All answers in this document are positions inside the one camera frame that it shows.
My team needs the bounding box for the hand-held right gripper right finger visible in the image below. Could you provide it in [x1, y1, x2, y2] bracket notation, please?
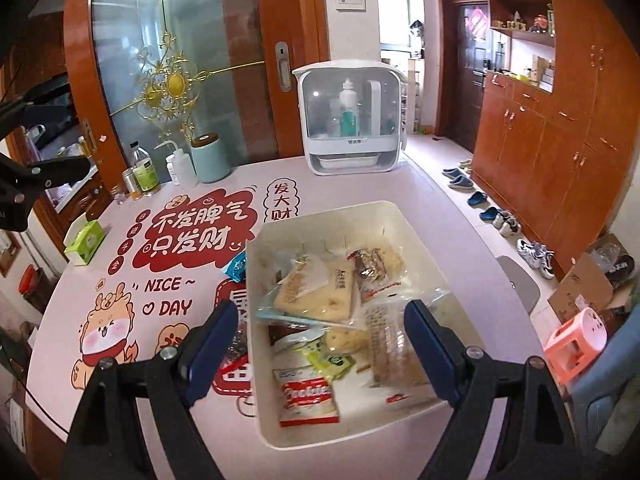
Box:
[404, 300, 583, 480]

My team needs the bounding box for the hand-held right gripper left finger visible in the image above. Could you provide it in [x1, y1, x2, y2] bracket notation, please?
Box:
[62, 300, 240, 480]

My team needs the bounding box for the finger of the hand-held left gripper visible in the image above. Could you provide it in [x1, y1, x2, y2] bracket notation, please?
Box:
[25, 156, 97, 192]
[0, 72, 72, 121]

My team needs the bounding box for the clear wafer packet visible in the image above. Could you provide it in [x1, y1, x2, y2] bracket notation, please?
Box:
[362, 290, 442, 391]

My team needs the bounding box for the small brown snack packet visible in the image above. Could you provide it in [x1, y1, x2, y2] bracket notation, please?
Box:
[268, 324, 326, 348]

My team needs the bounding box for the yellow pastry packet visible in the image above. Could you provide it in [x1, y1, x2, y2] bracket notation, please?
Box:
[325, 327, 372, 357]

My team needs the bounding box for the red and white cookie packet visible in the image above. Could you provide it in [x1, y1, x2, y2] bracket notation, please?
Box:
[272, 367, 341, 428]

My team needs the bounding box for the ribbed yellow cake packet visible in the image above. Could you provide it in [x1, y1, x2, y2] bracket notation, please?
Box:
[380, 242, 407, 273]

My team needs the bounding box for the dark brown snack packet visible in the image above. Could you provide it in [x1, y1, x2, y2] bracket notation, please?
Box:
[347, 247, 407, 305]

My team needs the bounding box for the white plastic storage bin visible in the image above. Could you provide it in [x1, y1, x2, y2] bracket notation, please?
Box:
[246, 201, 451, 450]

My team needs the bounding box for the sandwich cracker packet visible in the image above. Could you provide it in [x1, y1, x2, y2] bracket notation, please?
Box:
[257, 255, 358, 323]

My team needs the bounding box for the clear snack packet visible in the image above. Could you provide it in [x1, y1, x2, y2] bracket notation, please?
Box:
[220, 320, 249, 366]

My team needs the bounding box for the green tissue box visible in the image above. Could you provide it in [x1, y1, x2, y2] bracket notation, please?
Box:
[64, 220, 108, 266]

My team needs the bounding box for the glass bottle with green label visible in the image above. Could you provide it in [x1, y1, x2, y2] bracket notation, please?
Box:
[131, 142, 160, 197]

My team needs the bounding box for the blue snack packet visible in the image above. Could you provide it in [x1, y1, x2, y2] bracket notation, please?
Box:
[224, 252, 249, 281]

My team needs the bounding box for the green snack packet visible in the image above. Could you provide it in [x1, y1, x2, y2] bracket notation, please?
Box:
[300, 347, 356, 381]

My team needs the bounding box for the clear wash bottle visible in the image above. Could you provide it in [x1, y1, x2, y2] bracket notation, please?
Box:
[155, 140, 198, 187]

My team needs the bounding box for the pink plastic stool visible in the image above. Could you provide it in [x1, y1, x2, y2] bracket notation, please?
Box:
[544, 307, 608, 386]

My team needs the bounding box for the row of shoes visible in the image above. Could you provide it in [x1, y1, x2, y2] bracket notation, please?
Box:
[442, 159, 557, 281]

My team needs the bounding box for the teal canister with brown lid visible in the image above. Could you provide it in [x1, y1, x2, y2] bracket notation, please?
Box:
[191, 132, 232, 183]

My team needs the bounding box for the cardboard box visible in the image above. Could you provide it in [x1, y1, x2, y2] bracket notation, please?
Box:
[547, 234, 638, 326]

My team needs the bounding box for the blue chair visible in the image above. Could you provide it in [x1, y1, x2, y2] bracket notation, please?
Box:
[570, 310, 640, 456]

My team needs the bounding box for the glass door with gold ornament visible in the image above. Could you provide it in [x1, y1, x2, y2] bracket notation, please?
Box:
[62, 0, 328, 196]

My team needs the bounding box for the white sterilizer cabinet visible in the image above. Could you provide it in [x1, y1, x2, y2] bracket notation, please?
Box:
[291, 59, 408, 176]

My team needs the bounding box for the white and teal bottle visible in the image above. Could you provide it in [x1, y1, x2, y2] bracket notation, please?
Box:
[339, 79, 362, 137]

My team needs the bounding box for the dark entrance door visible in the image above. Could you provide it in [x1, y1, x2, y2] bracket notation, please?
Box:
[452, 0, 493, 153]

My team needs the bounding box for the red door ornament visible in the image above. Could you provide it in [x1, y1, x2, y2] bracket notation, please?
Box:
[465, 7, 491, 41]

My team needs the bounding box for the silver door handle plate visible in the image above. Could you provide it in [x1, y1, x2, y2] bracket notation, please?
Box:
[275, 41, 292, 92]

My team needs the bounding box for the wooden wall cabinet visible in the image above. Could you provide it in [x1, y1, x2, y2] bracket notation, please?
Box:
[470, 0, 640, 281]

